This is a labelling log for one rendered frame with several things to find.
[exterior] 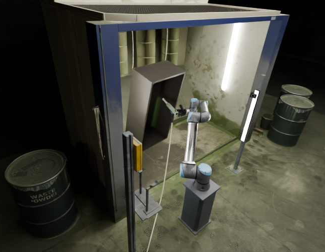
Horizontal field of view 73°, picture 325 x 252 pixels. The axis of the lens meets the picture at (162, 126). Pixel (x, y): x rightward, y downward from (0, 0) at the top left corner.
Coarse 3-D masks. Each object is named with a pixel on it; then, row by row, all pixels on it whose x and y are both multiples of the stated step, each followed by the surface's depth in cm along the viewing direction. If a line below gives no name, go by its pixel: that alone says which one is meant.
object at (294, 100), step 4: (284, 96) 428; (288, 96) 430; (292, 96) 430; (296, 96) 431; (284, 100) 413; (288, 100) 414; (292, 100) 415; (296, 100) 416; (300, 100) 417; (304, 100) 418; (308, 100) 416; (292, 104) 400; (296, 104) 400; (300, 104) 401; (304, 104) 402; (308, 104) 403; (312, 104) 402
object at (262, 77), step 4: (260, 76) 288; (264, 76) 286; (260, 80) 290; (260, 84) 291; (260, 88) 294; (260, 92) 299; (256, 104) 308; (252, 116) 317; (240, 144) 346; (244, 144) 345; (240, 148) 348; (240, 152) 351; (240, 156) 357; (236, 160) 362; (236, 164) 365; (236, 168) 370
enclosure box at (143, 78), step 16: (160, 64) 285; (144, 80) 255; (160, 80) 256; (176, 80) 301; (144, 96) 266; (160, 96) 336; (176, 96) 312; (128, 112) 304; (144, 112) 277; (160, 112) 349; (128, 128) 319; (144, 128) 293; (160, 128) 364; (144, 144) 339
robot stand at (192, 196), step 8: (184, 184) 252; (192, 184) 253; (216, 184) 255; (192, 192) 245; (200, 192) 243; (208, 192) 244; (184, 200) 265; (192, 200) 252; (200, 200) 241; (208, 200) 250; (184, 208) 271; (192, 208) 257; (200, 208) 248; (208, 208) 261; (184, 216) 276; (192, 216) 262; (200, 216) 256; (208, 216) 274; (184, 224) 280; (192, 224) 268; (200, 224) 268; (192, 232) 271
